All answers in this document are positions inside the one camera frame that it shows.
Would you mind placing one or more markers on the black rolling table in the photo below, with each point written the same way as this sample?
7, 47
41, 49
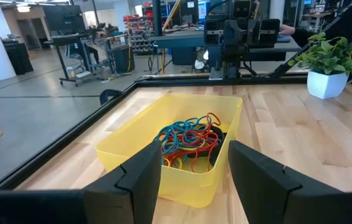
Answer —
66, 39

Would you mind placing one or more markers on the black wavy hair band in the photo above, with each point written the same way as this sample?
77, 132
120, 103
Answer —
217, 146

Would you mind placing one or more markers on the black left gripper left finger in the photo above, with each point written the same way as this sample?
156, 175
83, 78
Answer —
138, 186

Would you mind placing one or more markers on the long red rubber band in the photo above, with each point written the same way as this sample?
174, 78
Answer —
194, 138

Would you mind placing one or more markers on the black pole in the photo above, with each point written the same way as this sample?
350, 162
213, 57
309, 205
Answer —
157, 15

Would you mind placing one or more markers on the black television screen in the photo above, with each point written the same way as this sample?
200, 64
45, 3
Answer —
65, 18

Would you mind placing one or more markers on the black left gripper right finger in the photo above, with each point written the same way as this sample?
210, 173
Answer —
263, 186

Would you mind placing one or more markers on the black cabinet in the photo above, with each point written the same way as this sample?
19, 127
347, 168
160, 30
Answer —
20, 59

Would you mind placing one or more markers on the parts shelf with red bins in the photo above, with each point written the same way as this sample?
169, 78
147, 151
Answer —
139, 34

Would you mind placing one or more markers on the yellow pole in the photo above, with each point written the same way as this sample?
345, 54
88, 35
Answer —
175, 14

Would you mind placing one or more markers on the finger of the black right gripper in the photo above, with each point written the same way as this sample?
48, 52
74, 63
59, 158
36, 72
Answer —
253, 32
235, 32

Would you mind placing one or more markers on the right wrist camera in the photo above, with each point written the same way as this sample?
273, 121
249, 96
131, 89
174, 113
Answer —
241, 9

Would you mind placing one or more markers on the green potted plant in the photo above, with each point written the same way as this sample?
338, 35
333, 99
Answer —
328, 62

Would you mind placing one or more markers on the black table clamp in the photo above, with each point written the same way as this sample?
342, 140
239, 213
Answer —
110, 95

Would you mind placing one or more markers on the dark grey desk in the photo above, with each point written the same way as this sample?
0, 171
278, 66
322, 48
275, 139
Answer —
178, 40

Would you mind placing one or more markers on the yellow translucent plastic bin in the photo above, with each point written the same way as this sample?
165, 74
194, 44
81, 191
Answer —
132, 140

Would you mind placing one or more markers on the black crate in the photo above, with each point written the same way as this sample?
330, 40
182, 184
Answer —
122, 59

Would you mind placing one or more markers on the yellow rubber band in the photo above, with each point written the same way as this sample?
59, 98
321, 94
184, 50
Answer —
175, 162

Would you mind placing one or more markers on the black aluminium table frame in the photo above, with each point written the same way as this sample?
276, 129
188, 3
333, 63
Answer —
69, 137

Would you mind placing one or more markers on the person's hand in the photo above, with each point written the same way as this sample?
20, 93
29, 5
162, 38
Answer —
287, 29

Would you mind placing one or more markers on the person's forearm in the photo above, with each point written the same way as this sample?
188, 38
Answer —
303, 36

